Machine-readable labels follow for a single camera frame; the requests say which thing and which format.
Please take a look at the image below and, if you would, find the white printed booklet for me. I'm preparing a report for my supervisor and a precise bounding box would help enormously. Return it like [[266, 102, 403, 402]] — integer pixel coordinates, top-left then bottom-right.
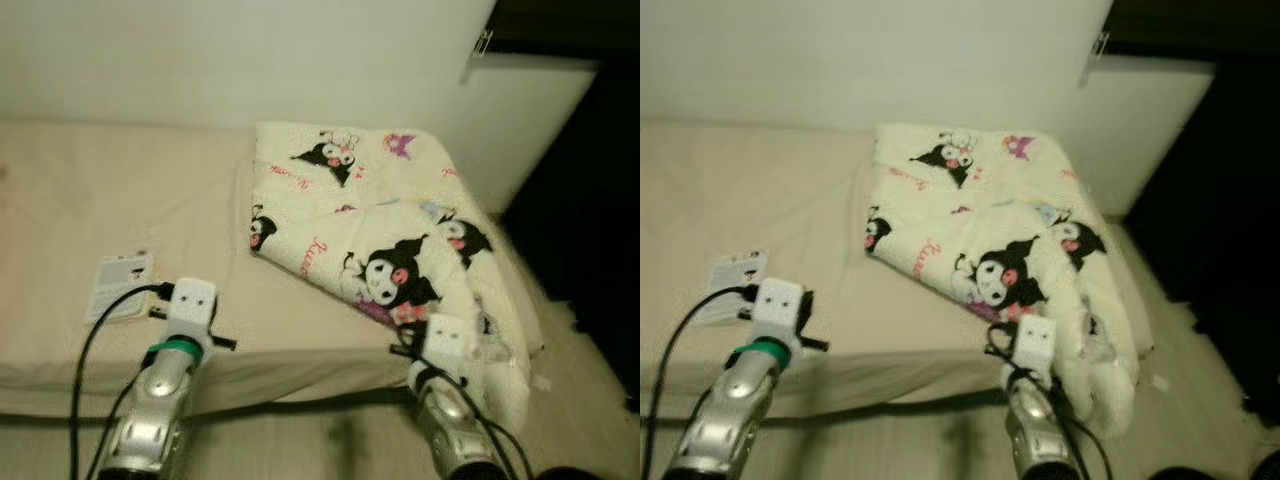
[[705, 250, 771, 326], [85, 250, 158, 324]]

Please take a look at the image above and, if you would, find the cream cartoon print quilt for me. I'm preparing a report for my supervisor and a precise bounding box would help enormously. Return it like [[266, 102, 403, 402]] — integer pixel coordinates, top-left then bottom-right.
[[248, 120, 546, 436], [865, 122, 1156, 441]]

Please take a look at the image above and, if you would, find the bed with beige sheet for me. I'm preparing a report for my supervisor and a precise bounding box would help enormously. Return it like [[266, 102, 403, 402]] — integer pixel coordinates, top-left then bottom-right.
[[0, 120, 546, 421], [640, 120, 1156, 421]]

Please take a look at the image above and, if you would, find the black wardrobe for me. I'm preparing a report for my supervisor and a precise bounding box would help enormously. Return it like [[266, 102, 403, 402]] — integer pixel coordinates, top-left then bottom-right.
[[1120, 60, 1280, 421], [500, 60, 641, 401]]

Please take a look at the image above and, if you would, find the dark window blind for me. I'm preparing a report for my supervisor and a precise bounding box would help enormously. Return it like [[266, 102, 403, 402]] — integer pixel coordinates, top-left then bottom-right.
[[1100, 0, 1280, 59], [485, 0, 641, 61]]

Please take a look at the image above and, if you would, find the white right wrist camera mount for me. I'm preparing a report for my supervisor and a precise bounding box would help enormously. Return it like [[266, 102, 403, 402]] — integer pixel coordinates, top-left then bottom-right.
[[420, 315, 466, 376], [1012, 315, 1059, 381]]

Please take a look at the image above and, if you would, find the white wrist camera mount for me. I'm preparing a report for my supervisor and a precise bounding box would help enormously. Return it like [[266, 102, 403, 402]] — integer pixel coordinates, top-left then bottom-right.
[[752, 278, 806, 346], [165, 280, 218, 346], [420, 315, 466, 376], [1012, 315, 1059, 381]]

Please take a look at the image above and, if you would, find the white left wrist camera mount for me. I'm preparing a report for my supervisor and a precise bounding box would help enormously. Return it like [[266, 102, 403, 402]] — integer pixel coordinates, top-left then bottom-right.
[[752, 278, 806, 346], [165, 280, 218, 346]]

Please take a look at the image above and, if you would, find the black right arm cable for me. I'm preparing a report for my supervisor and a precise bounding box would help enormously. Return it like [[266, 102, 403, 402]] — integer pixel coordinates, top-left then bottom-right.
[[988, 335, 1116, 480], [392, 335, 536, 480]]

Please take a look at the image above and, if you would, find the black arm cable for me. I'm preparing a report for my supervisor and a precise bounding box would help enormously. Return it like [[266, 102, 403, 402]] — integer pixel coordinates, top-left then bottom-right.
[[392, 335, 536, 480], [645, 285, 761, 480], [68, 285, 176, 480], [988, 335, 1116, 480]]

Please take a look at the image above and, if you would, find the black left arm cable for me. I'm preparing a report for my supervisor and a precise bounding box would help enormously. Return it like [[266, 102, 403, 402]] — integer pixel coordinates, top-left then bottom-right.
[[645, 285, 761, 480], [68, 285, 176, 480]]

